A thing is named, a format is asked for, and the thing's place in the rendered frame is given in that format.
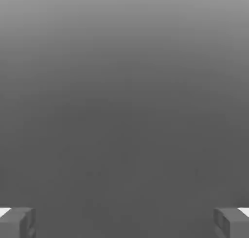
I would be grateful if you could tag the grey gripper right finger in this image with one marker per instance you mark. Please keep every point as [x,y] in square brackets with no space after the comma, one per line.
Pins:
[233,224]

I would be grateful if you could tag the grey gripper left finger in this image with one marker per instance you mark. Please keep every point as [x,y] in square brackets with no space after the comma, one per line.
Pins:
[15,224]

